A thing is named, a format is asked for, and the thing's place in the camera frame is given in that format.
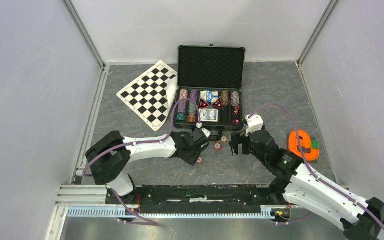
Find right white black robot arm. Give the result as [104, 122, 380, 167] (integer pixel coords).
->
[229, 130, 384, 240]

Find green white chip stack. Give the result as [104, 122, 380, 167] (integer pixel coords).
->
[187, 101, 197, 116]

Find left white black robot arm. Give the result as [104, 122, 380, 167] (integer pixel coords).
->
[83, 128, 211, 204]

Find orange poker chip stack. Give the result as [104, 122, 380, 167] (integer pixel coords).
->
[179, 89, 189, 102]

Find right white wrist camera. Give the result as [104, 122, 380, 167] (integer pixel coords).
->
[244, 114, 264, 137]

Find black poker set case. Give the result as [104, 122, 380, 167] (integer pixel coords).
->
[173, 44, 246, 142]

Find purple poker chip stack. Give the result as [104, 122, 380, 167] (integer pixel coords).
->
[177, 89, 198, 116]

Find blue boxed card deck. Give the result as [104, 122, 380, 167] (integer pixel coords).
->
[200, 90, 220, 104]

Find blue backed card deck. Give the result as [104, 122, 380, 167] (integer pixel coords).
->
[199, 108, 219, 123]

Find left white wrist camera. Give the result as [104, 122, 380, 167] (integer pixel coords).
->
[196, 123, 211, 138]

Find brown poker chip stack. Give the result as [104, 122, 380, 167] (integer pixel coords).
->
[221, 90, 229, 106]

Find teal poker chip stack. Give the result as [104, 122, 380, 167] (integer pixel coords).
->
[176, 112, 186, 121]

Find red dice group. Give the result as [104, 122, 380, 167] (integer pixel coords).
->
[232, 105, 241, 125]

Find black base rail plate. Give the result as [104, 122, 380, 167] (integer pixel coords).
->
[121, 184, 289, 214]

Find pink grey chip stack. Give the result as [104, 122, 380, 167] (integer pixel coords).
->
[231, 91, 240, 107]

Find all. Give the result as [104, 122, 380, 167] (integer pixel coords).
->
[198, 98, 211, 109]
[210, 97, 224, 110]

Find black white checkerboard mat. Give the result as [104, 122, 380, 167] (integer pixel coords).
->
[116, 60, 178, 131]

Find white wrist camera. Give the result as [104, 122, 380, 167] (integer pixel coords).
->
[196, 123, 211, 138]
[244, 114, 264, 137]

